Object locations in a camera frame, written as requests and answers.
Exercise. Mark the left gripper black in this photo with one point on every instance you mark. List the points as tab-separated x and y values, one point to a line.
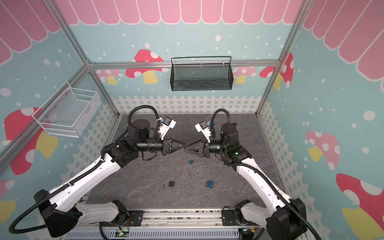
167	146

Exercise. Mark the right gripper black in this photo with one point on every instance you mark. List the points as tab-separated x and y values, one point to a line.
205	148

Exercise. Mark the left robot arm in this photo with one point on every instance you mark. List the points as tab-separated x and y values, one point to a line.
60	211

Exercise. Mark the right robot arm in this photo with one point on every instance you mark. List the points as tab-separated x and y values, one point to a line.
225	142

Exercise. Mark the black padlock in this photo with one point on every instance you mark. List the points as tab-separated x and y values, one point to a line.
171	183

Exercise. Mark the right green circuit board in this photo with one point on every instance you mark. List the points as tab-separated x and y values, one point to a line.
248	231

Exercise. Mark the green circuit board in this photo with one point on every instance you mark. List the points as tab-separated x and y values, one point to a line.
122	233
248	231

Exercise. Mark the left green circuit board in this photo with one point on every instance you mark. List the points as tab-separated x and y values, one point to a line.
122	233

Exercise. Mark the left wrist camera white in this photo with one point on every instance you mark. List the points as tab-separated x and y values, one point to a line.
166	125

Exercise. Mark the black wire mesh basket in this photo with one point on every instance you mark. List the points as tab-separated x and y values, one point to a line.
213	73

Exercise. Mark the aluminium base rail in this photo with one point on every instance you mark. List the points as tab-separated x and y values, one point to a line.
192	217

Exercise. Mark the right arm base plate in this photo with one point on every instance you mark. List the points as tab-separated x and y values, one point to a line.
232	218

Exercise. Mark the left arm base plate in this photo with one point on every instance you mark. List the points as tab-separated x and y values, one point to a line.
132	218

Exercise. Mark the white slotted cable duct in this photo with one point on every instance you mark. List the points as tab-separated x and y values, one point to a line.
176	234

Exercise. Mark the white wire mesh basket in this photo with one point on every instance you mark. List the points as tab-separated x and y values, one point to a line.
68	111

